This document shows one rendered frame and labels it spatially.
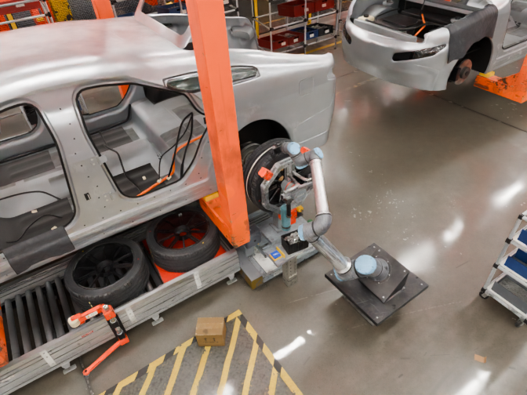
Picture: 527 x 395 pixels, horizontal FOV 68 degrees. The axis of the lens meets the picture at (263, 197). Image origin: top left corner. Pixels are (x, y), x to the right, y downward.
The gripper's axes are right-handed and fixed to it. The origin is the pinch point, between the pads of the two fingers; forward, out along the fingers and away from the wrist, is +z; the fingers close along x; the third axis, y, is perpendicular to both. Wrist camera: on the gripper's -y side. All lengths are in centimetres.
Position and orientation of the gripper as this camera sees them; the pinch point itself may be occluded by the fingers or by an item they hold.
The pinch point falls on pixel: (273, 148)
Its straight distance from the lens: 328.5
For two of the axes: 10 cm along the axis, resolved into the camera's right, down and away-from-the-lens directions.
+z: -3.8, -1.3, 9.1
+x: -4.3, -8.5, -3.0
